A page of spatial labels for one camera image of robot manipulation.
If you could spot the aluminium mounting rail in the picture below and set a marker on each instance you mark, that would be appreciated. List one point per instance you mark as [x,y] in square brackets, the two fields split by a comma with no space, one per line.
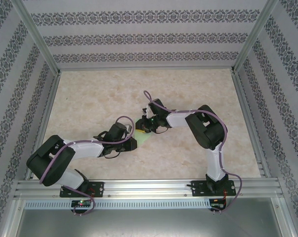
[148,188]

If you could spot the aluminium side rail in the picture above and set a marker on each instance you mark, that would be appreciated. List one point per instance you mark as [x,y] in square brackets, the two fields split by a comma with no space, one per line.
[250,123]
[46,118]

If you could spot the circuit board with green light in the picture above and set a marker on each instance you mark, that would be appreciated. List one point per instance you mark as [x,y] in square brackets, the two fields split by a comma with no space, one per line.
[81,203]

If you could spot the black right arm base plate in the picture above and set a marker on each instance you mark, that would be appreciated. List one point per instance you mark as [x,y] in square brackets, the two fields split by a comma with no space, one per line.
[198,188]

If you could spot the small circuit board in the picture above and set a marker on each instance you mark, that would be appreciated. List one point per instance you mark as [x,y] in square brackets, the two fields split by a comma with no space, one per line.
[217,202]

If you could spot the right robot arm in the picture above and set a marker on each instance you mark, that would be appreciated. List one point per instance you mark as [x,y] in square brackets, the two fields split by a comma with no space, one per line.
[178,119]

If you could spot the aluminium frame post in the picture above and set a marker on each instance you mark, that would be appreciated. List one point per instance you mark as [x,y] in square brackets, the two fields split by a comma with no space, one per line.
[14,217]
[284,217]
[35,34]
[256,34]

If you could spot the grey sheet metal panel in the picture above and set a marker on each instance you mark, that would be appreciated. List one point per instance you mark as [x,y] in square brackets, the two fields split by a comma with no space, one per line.
[148,224]

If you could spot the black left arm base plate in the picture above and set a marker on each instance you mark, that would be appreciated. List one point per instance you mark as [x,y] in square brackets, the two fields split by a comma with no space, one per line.
[99,188]

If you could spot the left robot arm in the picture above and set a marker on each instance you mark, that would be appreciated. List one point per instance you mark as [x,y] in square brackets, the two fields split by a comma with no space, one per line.
[87,149]

